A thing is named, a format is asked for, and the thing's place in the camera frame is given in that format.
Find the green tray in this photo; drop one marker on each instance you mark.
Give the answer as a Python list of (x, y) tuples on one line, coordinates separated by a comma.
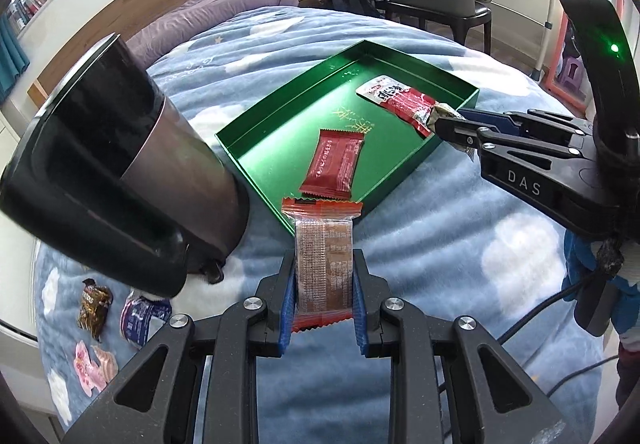
[(280, 134)]

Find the red framed panel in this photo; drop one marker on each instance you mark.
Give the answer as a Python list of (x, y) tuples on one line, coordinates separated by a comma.
[(562, 24)]

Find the pink character snack packet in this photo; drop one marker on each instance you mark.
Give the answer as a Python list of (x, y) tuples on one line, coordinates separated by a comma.
[(85, 364)]

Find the person's right hand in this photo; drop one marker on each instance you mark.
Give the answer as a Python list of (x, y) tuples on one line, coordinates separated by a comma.
[(580, 254)]

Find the beige candy packet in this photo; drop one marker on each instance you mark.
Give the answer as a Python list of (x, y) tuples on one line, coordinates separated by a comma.
[(442, 110)]

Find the black backpack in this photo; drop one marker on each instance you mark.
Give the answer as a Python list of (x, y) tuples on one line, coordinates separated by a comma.
[(355, 4)]

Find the blue and white snack packet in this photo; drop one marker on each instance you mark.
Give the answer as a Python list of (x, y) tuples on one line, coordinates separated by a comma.
[(140, 319)]

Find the blue cloud print blanket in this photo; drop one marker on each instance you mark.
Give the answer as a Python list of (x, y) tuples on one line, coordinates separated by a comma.
[(450, 249)]

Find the long red snack packet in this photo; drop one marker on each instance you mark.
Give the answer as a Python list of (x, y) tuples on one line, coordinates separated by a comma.
[(405, 102)]

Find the brown candy packet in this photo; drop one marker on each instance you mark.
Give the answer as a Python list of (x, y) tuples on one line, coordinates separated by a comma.
[(94, 306)]

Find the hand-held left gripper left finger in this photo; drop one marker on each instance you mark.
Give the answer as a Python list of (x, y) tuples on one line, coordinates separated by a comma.
[(287, 314)]

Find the purple duvet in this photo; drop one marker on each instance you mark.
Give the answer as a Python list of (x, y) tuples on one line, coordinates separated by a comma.
[(225, 4)]

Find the black and brown kettle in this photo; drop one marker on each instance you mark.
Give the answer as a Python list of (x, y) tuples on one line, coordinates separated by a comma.
[(100, 149)]

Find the pink striped candy packet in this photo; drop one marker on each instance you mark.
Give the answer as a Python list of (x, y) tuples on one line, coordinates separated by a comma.
[(107, 361)]

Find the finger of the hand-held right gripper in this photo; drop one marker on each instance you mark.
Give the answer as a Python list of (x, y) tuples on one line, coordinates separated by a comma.
[(470, 137), (487, 117)]

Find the dark red square packet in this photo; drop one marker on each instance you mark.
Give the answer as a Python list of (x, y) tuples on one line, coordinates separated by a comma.
[(332, 164)]

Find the orange snack bar packet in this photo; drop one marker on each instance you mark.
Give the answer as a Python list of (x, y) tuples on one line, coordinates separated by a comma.
[(322, 264)]

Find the purple plastic stool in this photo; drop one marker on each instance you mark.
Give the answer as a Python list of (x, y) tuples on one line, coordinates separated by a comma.
[(572, 69)]

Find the teal curtain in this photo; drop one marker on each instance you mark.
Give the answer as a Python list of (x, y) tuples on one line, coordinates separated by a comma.
[(12, 57)]

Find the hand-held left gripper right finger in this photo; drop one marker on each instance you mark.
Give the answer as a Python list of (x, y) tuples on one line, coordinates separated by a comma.
[(361, 314)]

